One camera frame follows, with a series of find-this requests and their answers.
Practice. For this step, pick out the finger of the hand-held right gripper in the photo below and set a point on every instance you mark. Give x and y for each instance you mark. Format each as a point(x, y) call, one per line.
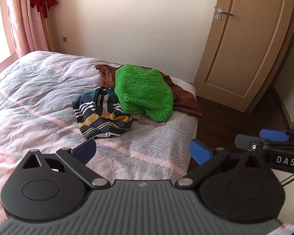
point(274, 135)
point(243, 140)

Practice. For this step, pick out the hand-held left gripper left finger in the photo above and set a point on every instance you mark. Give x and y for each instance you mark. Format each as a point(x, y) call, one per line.
point(86, 150)

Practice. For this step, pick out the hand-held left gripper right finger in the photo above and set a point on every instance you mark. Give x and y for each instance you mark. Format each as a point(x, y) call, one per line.
point(199, 151)

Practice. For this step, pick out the green knit sweater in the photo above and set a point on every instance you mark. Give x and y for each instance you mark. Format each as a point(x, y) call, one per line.
point(142, 91)

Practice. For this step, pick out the striped shirt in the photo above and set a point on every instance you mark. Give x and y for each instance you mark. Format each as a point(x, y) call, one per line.
point(98, 117)

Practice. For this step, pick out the brown garment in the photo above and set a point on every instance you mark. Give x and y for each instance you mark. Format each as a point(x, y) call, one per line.
point(186, 100)

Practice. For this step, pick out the mauve cloth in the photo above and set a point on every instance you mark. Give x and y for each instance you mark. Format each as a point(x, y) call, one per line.
point(147, 121)

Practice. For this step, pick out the pink grey herringbone quilt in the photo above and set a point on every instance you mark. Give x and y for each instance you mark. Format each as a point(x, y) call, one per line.
point(39, 98)

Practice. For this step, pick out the wooden door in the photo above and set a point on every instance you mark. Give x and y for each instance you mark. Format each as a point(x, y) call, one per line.
point(245, 49)

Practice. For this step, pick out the bamboo coat rack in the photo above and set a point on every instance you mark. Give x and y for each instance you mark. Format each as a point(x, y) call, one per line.
point(47, 30)

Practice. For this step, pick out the pink curtain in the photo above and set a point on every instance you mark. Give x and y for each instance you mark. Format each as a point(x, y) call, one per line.
point(19, 17)

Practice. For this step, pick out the wooden door frame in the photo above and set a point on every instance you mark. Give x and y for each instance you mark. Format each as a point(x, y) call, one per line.
point(292, 41)

